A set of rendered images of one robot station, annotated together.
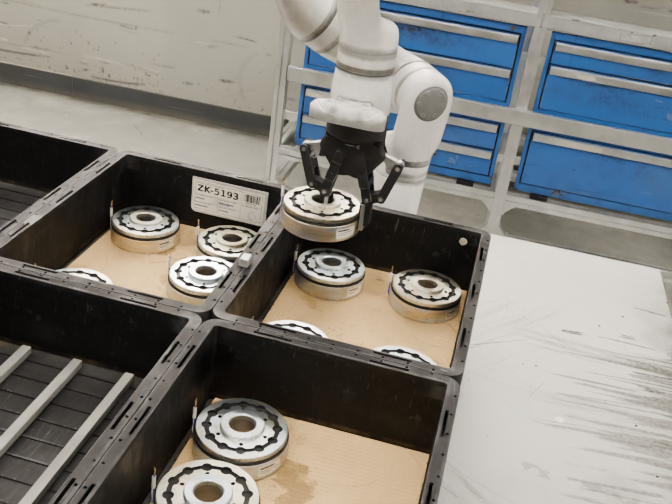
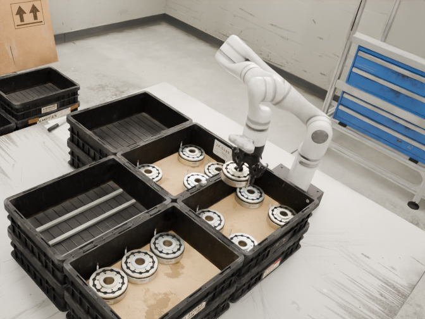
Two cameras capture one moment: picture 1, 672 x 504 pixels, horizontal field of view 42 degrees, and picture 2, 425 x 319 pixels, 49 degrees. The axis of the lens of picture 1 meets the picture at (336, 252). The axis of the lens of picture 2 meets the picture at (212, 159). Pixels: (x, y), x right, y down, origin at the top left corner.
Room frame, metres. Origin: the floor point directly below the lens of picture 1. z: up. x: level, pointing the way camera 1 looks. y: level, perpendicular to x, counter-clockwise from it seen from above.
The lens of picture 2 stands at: (-0.10, -0.44, 1.89)
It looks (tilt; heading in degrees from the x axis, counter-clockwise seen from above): 35 degrees down; 26
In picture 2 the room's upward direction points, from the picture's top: 11 degrees clockwise
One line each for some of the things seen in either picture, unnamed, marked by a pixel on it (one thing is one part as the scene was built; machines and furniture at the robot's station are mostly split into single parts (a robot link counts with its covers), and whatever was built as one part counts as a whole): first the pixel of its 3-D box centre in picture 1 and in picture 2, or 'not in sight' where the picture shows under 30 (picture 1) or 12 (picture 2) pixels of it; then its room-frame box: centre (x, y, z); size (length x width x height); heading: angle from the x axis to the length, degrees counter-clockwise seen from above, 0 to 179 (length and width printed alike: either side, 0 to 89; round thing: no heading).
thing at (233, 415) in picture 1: (242, 425); (167, 243); (0.75, 0.07, 0.86); 0.05 x 0.05 x 0.01
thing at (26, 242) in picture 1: (156, 258); (183, 169); (1.08, 0.25, 0.87); 0.40 x 0.30 x 0.11; 170
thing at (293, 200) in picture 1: (322, 204); (238, 170); (1.04, 0.03, 1.01); 0.10 x 0.10 x 0.01
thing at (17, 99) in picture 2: not in sight; (36, 118); (1.44, 1.48, 0.37); 0.40 x 0.30 x 0.45; 172
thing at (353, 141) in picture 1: (354, 139); (251, 150); (1.04, 0.00, 1.10); 0.08 x 0.08 x 0.09
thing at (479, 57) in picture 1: (403, 89); (392, 105); (2.94, -0.15, 0.60); 0.72 x 0.03 x 0.56; 82
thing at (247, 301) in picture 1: (361, 307); (246, 214); (1.03, -0.05, 0.87); 0.40 x 0.30 x 0.11; 170
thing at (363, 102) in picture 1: (358, 88); (252, 133); (1.02, 0.00, 1.17); 0.11 x 0.09 x 0.06; 169
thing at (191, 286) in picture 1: (205, 275); (197, 181); (1.07, 0.18, 0.86); 0.10 x 0.10 x 0.01
